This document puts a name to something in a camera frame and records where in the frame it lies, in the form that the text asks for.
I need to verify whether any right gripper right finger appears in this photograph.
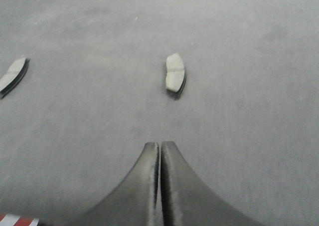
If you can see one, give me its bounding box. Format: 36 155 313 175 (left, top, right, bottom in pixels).
160 141 260 226

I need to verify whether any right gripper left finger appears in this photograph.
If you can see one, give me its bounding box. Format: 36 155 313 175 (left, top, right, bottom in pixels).
74 142 160 226

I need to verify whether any brake pad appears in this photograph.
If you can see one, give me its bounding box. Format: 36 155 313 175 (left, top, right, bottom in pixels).
164 52 186 100
0 57 30 99

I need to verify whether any red white traffic cone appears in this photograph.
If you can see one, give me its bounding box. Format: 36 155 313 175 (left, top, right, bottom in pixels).
0 214 39 226

